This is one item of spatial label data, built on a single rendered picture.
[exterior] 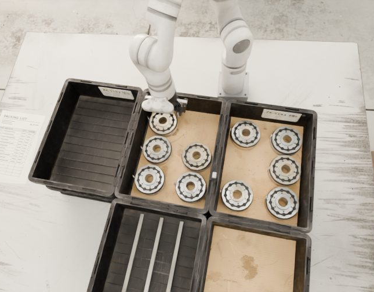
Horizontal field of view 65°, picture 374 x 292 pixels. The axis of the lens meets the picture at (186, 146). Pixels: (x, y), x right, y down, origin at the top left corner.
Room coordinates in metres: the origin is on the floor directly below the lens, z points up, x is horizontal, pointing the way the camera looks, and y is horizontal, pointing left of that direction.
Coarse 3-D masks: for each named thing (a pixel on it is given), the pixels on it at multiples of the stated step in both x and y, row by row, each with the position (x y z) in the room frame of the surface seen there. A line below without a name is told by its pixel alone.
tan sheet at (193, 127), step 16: (192, 112) 0.51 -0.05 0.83; (192, 128) 0.44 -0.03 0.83; (208, 128) 0.43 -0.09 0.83; (176, 144) 0.39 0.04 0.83; (208, 144) 0.37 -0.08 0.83; (144, 160) 0.36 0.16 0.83; (176, 160) 0.33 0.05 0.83; (176, 176) 0.28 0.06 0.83; (208, 176) 0.25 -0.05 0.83; (160, 192) 0.23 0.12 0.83
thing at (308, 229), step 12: (228, 108) 0.44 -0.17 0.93; (276, 108) 0.41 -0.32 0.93; (288, 108) 0.40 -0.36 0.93; (300, 108) 0.39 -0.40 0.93; (312, 132) 0.30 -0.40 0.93; (312, 144) 0.26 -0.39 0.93; (312, 156) 0.22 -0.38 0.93; (216, 168) 0.25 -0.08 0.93; (312, 168) 0.19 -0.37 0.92; (216, 180) 0.21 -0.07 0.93; (312, 180) 0.15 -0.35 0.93; (216, 192) 0.17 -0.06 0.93; (312, 192) 0.11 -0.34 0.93; (312, 204) 0.08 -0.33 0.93; (216, 216) 0.10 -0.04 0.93; (228, 216) 0.10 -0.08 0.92; (240, 216) 0.09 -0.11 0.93; (312, 216) 0.05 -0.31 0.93; (288, 228) 0.03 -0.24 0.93; (300, 228) 0.02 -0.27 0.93
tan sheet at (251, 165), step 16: (272, 128) 0.38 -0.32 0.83; (224, 160) 0.30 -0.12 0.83; (240, 160) 0.28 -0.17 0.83; (256, 160) 0.27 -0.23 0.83; (224, 176) 0.24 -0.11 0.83; (240, 176) 0.23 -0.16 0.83; (256, 176) 0.22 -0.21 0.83; (256, 192) 0.16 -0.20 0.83; (224, 208) 0.13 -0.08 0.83; (256, 208) 0.11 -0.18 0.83; (288, 224) 0.04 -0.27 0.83
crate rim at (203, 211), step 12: (144, 96) 0.56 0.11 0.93; (180, 96) 0.53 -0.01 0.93; (192, 96) 0.52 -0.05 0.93; (204, 96) 0.51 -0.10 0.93; (132, 132) 0.43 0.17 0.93; (132, 144) 0.39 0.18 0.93; (216, 144) 0.32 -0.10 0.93; (216, 156) 0.28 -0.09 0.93; (120, 180) 0.27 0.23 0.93; (156, 204) 0.17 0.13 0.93; (168, 204) 0.17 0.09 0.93
